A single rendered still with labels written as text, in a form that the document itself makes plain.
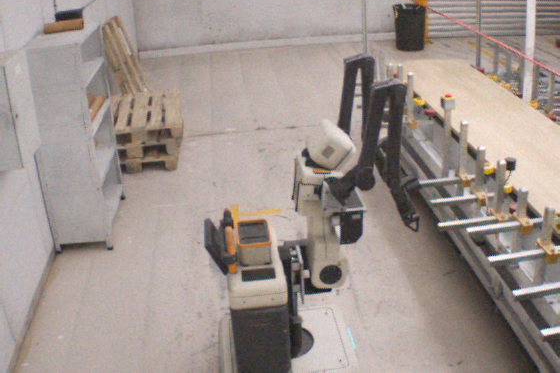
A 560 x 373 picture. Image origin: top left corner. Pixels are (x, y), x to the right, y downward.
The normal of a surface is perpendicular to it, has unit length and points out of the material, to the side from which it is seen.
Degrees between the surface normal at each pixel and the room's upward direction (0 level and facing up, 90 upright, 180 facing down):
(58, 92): 90
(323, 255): 90
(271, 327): 90
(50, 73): 90
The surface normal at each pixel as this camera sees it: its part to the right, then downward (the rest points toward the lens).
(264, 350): 0.10, 0.38
